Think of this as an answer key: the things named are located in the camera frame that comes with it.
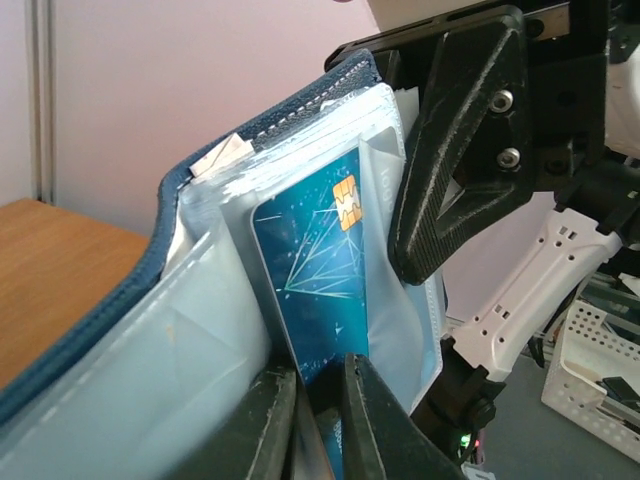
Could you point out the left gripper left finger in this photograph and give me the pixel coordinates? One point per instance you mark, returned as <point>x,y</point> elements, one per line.
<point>254,441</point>

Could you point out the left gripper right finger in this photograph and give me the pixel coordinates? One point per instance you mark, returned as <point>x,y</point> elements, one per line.
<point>379,440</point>

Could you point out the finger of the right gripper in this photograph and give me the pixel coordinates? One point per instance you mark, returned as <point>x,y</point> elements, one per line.
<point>467,152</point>

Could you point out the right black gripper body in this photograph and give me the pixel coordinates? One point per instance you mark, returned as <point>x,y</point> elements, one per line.
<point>567,58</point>

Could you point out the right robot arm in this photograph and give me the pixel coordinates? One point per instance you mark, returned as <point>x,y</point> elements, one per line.
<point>589,224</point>

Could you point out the blue card holder wallet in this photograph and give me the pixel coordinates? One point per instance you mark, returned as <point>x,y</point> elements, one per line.
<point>160,364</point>

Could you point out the white perforated basket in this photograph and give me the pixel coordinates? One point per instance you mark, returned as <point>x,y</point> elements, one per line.
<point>584,355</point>

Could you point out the blue credit card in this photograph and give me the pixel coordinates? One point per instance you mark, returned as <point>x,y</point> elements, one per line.
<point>310,235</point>

